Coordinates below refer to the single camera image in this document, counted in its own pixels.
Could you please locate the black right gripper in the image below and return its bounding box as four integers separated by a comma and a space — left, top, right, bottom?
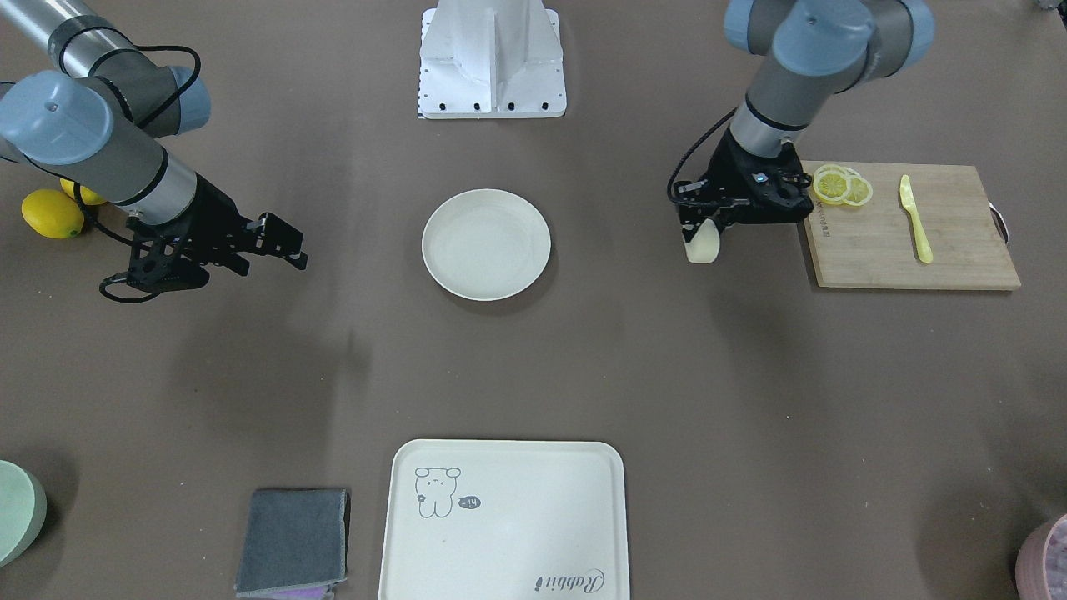
100, 175, 308, 303

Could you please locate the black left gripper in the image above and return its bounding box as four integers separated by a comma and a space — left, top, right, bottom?
672, 125, 814, 247

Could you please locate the cream round plate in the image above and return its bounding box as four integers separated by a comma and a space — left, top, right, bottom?
423, 187, 552, 303

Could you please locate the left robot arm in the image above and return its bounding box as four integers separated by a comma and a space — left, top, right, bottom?
667, 1, 936, 263

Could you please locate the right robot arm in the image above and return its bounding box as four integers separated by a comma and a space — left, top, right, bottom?
1, 1, 308, 303

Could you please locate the cream rectangular rabbit tray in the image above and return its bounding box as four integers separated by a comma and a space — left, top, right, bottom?
378, 439, 630, 599

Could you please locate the lemon slices stack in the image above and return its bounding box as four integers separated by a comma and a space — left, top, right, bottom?
812, 163, 874, 208

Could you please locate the bamboo cutting board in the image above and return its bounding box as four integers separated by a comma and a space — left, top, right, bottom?
805, 161, 1021, 290

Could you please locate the yellow plastic knife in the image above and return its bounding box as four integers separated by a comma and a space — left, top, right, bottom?
897, 174, 934, 263

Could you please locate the yellow lemon near lime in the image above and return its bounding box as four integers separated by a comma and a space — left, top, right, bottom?
58, 177, 108, 206

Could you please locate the yellow lemon outer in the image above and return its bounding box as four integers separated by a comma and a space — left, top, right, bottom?
22, 189, 84, 239

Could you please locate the grey folded cloth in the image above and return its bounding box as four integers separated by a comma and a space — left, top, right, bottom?
235, 487, 349, 599

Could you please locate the mint green bowl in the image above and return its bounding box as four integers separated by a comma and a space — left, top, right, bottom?
1, 460, 48, 567

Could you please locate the pink bowl with ice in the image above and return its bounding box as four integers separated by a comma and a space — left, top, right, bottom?
1014, 515, 1066, 599

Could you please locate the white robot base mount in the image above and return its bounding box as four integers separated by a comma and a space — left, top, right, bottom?
417, 1, 568, 119

